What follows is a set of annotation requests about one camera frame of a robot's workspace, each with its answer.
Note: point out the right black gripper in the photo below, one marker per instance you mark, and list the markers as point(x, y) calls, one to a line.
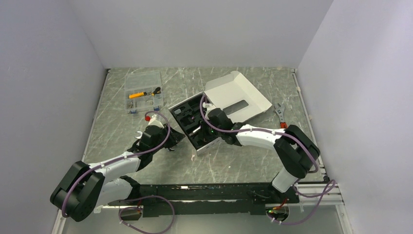
point(205, 125)

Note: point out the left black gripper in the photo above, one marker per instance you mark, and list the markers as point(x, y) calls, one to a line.
point(174, 138)

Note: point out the white hair clipper box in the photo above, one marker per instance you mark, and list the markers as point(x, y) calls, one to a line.
point(226, 101)

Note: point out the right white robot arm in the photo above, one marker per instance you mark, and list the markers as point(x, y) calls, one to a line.
point(296, 151)

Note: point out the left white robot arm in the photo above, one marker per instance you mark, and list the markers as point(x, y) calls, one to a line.
point(87, 186)

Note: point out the silver combination wrench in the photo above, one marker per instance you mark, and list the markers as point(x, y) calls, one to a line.
point(138, 135)

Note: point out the black yellow small tool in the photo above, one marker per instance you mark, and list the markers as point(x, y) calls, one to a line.
point(156, 91)

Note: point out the clear plastic organizer box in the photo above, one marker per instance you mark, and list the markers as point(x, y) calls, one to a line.
point(143, 82)

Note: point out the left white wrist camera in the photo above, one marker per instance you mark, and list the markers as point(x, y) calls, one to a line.
point(153, 121)

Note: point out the red handled adjustable wrench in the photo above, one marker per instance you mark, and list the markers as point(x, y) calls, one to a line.
point(279, 110)

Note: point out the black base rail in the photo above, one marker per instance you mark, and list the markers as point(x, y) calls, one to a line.
point(214, 198)

